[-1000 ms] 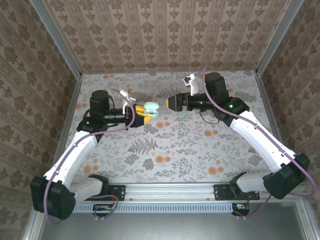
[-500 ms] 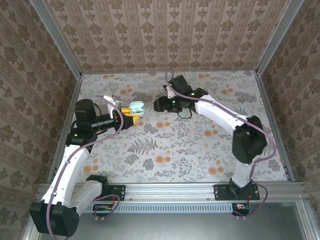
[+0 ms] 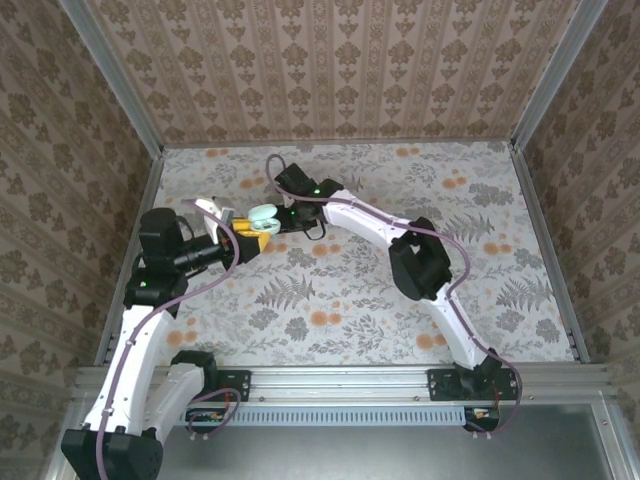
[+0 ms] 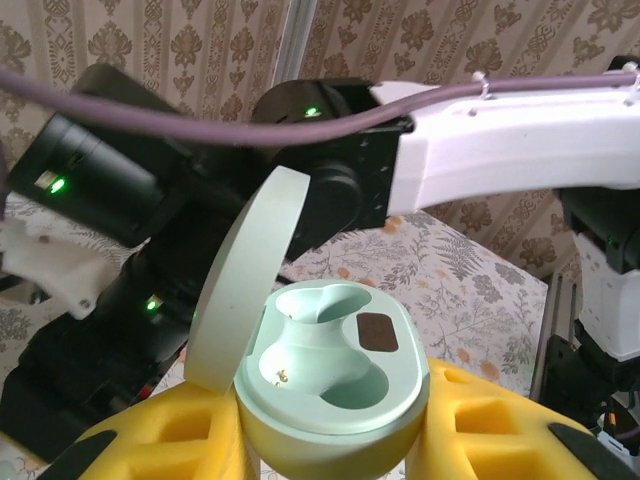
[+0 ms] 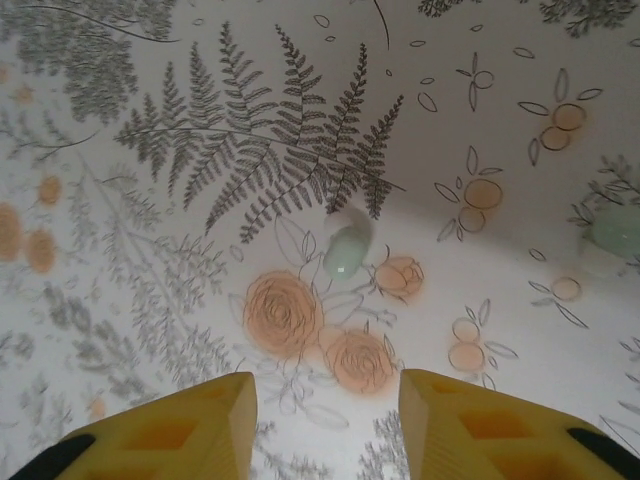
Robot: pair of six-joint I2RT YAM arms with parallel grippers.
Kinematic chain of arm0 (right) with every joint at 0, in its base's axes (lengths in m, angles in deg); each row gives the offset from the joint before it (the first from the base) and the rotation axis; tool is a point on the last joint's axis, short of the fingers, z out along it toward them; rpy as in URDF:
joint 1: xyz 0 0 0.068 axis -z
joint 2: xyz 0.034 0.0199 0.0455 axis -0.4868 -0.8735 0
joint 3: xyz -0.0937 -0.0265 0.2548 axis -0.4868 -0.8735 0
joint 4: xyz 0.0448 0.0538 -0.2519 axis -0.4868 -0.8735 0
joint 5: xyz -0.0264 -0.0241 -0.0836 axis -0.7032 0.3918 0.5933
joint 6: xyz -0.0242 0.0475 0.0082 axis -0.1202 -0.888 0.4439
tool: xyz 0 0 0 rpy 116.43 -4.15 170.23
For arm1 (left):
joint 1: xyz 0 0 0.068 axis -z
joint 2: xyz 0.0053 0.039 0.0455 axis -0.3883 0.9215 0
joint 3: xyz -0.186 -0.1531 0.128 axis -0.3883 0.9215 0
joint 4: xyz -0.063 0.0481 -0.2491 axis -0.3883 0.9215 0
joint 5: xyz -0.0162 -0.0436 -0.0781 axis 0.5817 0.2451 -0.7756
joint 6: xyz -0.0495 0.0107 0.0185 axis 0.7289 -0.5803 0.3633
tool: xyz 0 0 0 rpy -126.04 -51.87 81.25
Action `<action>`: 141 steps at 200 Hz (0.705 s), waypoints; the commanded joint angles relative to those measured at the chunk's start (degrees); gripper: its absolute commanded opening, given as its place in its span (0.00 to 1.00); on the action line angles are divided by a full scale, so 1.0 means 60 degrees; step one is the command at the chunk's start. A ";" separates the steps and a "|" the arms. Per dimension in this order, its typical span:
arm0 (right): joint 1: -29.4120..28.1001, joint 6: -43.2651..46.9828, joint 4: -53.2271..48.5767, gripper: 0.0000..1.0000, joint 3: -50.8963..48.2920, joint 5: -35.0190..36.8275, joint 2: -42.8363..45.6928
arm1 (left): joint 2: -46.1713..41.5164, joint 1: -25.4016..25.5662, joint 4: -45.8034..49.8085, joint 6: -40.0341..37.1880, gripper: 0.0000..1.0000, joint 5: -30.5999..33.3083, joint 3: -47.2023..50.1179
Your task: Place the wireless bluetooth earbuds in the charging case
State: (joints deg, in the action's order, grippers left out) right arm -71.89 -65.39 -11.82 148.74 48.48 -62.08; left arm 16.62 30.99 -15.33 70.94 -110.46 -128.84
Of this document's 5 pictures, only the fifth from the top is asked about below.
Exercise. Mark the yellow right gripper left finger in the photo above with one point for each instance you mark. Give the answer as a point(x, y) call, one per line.
point(200, 425)

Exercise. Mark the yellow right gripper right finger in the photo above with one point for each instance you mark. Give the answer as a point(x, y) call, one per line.
point(450, 425)

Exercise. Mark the floral tablecloth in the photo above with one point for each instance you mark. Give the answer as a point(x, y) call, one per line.
point(150, 300)

